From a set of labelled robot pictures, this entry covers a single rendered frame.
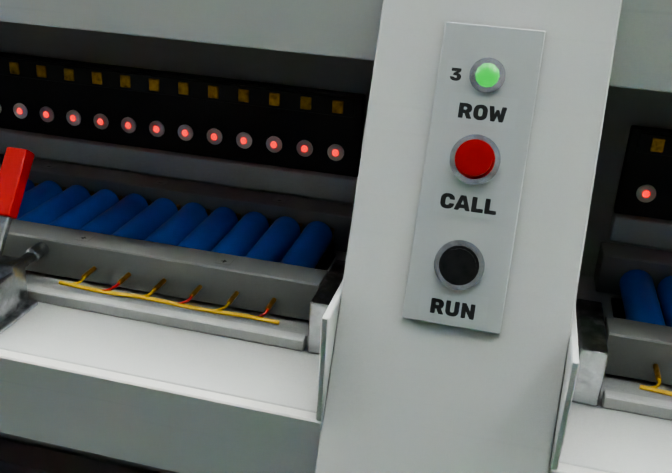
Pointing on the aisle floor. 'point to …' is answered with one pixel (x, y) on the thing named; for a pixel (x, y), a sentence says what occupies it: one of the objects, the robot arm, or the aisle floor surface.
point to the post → (454, 344)
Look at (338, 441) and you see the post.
